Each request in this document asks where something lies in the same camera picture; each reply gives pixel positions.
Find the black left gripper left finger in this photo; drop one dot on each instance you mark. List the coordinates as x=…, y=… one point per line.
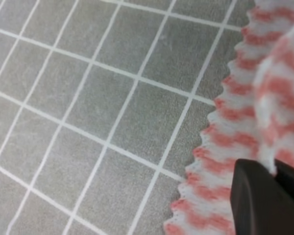
x=259, y=204

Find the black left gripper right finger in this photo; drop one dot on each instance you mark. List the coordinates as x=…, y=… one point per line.
x=285, y=177

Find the pink white wavy striped towel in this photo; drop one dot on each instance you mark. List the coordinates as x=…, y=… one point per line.
x=253, y=120

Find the grey checked tablecloth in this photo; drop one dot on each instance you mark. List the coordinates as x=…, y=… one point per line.
x=101, y=105

